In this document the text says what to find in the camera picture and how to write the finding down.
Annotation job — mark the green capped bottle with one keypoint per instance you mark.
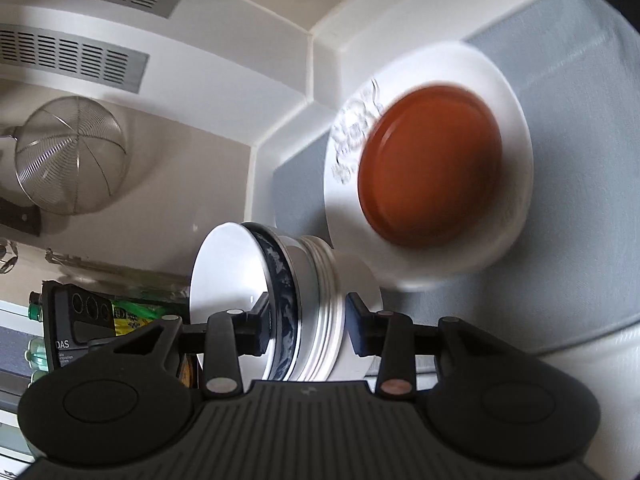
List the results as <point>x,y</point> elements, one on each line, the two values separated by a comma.
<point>35,305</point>

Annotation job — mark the hanging metal utensil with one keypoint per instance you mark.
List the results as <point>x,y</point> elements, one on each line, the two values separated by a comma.
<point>7,255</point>

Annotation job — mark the grey fabric mat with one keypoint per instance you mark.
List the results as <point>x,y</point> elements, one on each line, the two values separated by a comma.
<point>575,185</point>

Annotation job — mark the plain white bowl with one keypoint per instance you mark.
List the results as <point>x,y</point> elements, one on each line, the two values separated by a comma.
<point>362,280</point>

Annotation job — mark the steel mesh strainer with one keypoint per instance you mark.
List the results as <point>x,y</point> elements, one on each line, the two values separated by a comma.
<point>70,160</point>

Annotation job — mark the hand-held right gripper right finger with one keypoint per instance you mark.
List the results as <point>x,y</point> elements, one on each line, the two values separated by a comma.
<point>356,325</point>

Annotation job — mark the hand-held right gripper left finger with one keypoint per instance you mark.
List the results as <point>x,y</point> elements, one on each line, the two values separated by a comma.
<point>260,317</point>

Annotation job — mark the white floral plate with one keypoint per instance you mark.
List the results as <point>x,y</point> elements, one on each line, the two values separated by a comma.
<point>505,110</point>

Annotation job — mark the clear green bottle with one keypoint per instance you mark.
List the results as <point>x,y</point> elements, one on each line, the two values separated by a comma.
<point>39,355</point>

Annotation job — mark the green yellow packet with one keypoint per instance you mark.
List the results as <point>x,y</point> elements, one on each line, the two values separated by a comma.
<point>131,312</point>

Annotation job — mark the brown round plate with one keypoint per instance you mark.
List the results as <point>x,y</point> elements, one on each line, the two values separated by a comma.
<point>430,170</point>

